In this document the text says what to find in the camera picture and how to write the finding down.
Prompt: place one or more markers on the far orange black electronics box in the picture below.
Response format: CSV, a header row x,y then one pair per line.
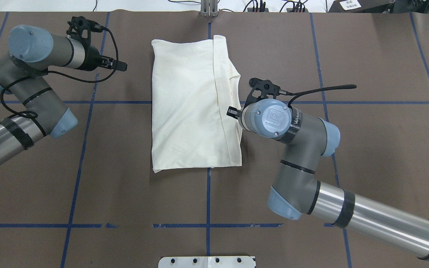
x,y
256,6

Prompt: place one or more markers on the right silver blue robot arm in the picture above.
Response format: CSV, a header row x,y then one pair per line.
x,y
296,191

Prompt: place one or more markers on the aluminium frame post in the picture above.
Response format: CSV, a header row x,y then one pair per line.
x,y
209,8

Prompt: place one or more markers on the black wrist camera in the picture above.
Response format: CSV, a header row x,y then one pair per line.
x,y
263,89
80,28

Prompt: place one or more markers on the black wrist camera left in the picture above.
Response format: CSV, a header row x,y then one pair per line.
x,y
80,28

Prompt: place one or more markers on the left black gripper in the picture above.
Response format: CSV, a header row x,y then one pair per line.
x,y
93,60

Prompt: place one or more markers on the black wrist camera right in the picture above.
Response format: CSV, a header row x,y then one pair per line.
x,y
263,89

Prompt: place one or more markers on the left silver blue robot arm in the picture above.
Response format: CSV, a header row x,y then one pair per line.
x,y
35,109

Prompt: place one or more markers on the orange black electronics box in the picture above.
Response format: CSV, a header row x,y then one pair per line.
x,y
294,6
256,6

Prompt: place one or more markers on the cream long-sleeve printed shirt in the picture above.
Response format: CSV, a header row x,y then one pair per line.
x,y
193,85

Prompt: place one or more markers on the black camera stand base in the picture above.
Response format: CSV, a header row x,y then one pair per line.
x,y
378,6

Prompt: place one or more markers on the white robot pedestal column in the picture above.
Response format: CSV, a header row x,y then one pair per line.
x,y
207,262

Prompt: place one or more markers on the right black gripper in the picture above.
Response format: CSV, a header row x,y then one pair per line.
x,y
232,111

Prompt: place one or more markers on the near orange black electronics box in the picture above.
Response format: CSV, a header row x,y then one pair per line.
x,y
294,6

